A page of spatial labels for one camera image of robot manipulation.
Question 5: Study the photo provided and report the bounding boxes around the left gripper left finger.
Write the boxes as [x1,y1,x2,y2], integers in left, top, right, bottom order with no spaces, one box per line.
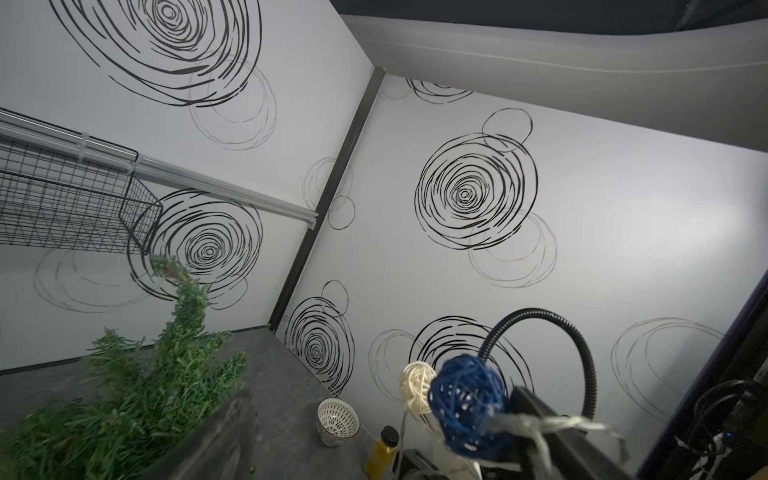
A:
[144,389,258,479]

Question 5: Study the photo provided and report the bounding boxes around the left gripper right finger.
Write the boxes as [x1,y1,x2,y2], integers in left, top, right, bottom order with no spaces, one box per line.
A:
[506,387,632,480]

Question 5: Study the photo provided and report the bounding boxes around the yellow bottle black cap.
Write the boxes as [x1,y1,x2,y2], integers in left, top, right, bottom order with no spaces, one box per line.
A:
[363,425,400,480]

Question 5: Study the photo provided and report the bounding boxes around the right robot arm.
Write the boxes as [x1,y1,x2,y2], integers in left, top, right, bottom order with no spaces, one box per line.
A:
[369,307,598,418]

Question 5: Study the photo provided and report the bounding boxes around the white perforated cup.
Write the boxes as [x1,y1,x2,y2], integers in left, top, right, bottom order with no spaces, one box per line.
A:
[316,398,361,448]

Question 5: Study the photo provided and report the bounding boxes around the small green christmas tree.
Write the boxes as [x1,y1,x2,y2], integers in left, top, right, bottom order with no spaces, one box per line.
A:
[1,256,248,479]

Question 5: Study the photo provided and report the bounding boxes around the black wire basket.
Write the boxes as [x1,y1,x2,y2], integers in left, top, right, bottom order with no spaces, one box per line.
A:
[1,110,163,254]

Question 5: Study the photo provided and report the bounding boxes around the rattan ball string lights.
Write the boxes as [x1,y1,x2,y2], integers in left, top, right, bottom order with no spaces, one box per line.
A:
[399,355,630,479]

